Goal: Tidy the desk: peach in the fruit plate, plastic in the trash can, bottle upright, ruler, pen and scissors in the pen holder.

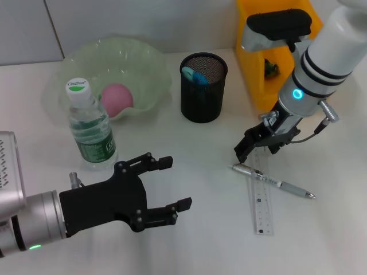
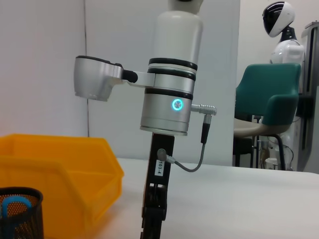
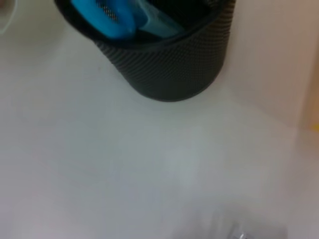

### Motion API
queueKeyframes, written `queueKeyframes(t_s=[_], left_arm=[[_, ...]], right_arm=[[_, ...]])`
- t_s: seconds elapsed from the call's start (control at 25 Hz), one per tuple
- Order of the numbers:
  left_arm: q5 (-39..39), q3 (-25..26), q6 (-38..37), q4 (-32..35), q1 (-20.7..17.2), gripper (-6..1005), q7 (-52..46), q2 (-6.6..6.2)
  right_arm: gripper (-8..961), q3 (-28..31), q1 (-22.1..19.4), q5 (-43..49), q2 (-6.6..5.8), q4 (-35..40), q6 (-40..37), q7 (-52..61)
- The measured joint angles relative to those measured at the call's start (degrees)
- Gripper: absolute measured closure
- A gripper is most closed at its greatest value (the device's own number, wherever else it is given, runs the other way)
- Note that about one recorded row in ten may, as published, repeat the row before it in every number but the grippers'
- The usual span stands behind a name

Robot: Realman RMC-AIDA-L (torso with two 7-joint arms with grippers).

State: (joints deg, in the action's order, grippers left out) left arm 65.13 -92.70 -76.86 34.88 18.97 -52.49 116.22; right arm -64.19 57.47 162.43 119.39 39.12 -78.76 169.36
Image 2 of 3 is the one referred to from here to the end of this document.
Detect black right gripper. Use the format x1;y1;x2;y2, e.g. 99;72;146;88
140;133;175;239

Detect blue teal scissors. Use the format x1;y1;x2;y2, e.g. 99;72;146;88
0;195;33;221

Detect black mesh pen holder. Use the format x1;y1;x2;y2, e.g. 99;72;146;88
0;187;44;239

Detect yellow plastic bin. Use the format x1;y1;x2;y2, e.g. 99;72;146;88
0;133;125;239

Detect teal office chair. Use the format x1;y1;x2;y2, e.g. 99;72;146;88
233;63;302;171

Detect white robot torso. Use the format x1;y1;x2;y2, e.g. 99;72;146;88
268;24;306;165

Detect grey metal cabinet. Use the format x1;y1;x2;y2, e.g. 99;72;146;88
300;21;319;151

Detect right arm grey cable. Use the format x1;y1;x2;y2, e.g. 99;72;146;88
157;103;217;173

